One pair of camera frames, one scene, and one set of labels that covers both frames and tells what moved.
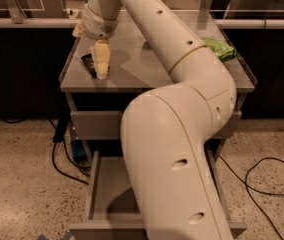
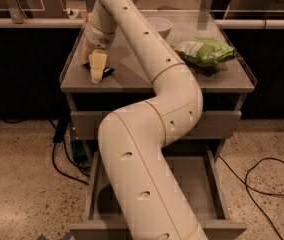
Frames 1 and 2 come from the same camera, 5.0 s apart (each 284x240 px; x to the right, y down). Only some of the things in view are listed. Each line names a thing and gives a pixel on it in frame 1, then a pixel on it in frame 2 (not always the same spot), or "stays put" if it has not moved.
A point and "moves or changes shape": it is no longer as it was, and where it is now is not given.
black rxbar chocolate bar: (91, 64) moves or changes shape
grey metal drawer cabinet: (98, 105) stays put
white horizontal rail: (241, 23) stays put
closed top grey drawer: (106, 124) stays put
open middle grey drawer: (110, 209) stays put
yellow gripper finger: (79, 31) → (85, 52)
